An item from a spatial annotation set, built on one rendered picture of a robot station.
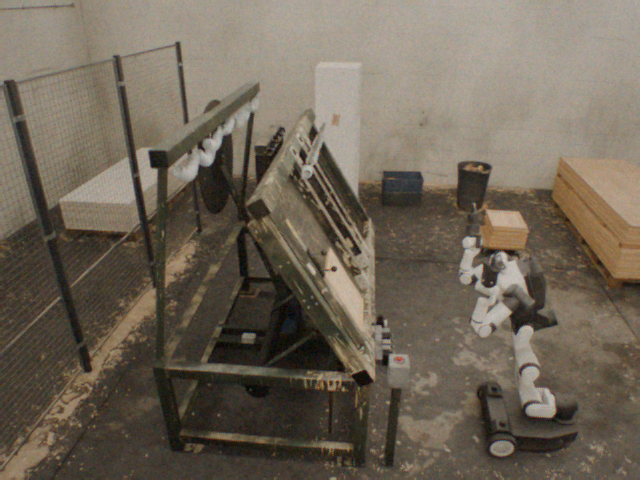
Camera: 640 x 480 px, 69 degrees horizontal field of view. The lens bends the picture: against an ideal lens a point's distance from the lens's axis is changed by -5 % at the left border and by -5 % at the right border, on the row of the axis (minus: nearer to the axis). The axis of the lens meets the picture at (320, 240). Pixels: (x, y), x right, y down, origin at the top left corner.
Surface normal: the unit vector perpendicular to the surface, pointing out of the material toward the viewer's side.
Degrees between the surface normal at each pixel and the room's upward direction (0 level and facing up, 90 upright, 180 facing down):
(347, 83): 90
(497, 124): 90
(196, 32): 90
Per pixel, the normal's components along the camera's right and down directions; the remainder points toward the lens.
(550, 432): 0.00, -0.89
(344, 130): -0.14, 0.44
